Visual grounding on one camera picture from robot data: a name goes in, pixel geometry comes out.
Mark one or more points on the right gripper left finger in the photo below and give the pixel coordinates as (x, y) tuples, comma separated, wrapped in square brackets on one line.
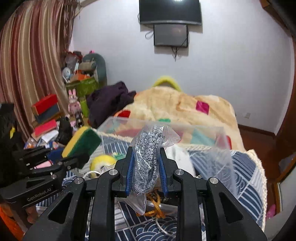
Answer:
[(85, 209)]

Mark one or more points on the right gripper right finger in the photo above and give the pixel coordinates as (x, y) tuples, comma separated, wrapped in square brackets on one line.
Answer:
[(205, 202)]

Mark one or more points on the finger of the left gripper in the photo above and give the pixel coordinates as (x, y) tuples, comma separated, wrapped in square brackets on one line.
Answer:
[(54, 174), (32, 155)]

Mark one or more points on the yellow green sponge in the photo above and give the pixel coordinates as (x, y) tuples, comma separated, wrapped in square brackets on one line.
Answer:
[(84, 141)]

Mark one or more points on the steel wool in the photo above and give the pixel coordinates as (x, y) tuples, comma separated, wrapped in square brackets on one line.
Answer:
[(146, 153)]

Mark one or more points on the blue white patterned tablecloth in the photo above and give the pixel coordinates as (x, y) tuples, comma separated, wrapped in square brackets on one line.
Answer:
[(206, 206)]

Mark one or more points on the red box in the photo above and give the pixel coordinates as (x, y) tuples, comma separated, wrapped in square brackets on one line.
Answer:
[(44, 104)]

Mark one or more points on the orange rubber bands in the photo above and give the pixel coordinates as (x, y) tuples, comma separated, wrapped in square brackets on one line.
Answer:
[(155, 198)]

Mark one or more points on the pink rabbit toy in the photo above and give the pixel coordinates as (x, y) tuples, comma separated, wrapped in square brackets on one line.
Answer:
[(74, 106)]

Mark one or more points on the clear plastic storage box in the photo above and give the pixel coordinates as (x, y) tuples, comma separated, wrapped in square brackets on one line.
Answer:
[(208, 147)]

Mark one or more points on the green bottle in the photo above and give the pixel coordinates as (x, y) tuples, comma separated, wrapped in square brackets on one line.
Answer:
[(84, 107)]

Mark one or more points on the white cloth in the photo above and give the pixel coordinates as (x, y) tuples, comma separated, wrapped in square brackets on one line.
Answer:
[(182, 158)]

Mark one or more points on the dark purple clothes pile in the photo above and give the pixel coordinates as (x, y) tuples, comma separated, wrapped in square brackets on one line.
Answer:
[(107, 101)]

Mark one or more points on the green storage box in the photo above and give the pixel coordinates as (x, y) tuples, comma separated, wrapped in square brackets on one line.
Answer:
[(83, 87)]

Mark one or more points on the beige fleece blanket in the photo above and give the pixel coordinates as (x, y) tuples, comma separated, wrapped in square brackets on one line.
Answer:
[(161, 102)]

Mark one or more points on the grey green plush toy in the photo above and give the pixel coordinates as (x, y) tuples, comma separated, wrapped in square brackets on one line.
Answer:
[(94, 65)]

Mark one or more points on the striped red gold curtain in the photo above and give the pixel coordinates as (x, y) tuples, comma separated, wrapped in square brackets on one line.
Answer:
[(34, 43)]

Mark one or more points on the yellow fluffy chair back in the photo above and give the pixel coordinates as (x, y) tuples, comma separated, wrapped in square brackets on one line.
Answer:
[(167, 81)]

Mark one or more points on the wooden overhead cabinet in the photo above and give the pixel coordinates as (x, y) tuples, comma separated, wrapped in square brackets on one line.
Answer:
[(271, 11)]

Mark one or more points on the small wall monitor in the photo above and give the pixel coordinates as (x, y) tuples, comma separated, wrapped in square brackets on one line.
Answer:
[(171, 35)]

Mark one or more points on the large wall television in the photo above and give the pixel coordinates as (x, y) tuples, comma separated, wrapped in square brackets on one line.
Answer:
[(170, 12)]

